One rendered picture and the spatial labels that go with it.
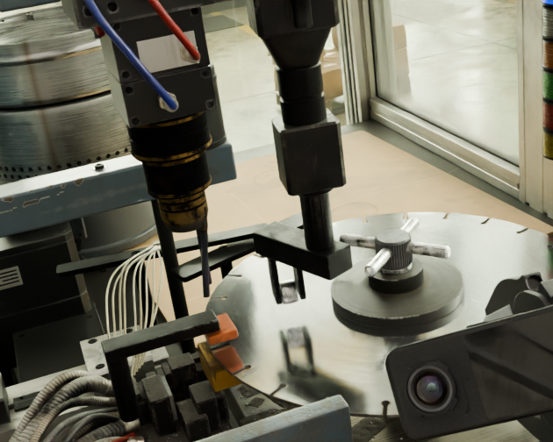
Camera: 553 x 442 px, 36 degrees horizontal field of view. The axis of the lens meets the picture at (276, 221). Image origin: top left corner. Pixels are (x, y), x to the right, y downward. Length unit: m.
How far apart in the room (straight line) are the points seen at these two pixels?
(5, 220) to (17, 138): 0.45
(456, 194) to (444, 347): 1.01
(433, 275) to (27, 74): 0.70
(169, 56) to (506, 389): 0.30
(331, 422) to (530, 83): 0.86
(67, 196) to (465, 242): 0.37
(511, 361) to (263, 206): 1.06
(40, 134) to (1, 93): 0.08
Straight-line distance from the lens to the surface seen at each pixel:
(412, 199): 1.40
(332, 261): 0.64
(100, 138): 1.26
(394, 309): 0.69
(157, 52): 0.57
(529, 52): 1.29
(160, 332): 0.67
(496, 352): 0.41
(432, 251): 0.69
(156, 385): 0.72
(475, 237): 0.82
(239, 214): 1.43
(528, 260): 0.78
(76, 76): 1.23
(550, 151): 0.94
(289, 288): 0.70
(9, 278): 1.02
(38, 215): 0.83
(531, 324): 0.41
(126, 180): 0.83
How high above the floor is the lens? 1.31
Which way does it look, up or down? 24 degrees down
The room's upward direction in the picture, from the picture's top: 8 degrees counter-clockwise
